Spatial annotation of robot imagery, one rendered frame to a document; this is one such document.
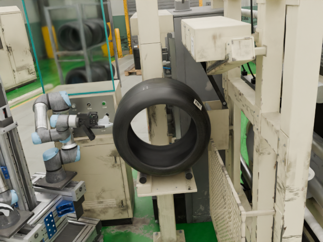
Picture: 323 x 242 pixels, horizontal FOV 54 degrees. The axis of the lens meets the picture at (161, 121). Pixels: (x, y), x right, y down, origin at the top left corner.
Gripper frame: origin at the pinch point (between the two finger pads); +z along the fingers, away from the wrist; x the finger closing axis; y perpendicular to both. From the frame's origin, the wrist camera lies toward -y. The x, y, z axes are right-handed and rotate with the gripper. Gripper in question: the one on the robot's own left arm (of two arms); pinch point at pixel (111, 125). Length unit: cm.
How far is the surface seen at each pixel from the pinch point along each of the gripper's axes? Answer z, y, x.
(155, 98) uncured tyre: 25.7, 20.9, -11.8
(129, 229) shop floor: 6, -123, 55
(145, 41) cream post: 19, 46, 26
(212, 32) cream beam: 49, 58, -36
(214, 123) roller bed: 66, -5, 20
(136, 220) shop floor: 13, -122, 67
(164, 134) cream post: 32.9, -16.8, 26.6
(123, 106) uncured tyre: 8.0, 15.0, -8.5
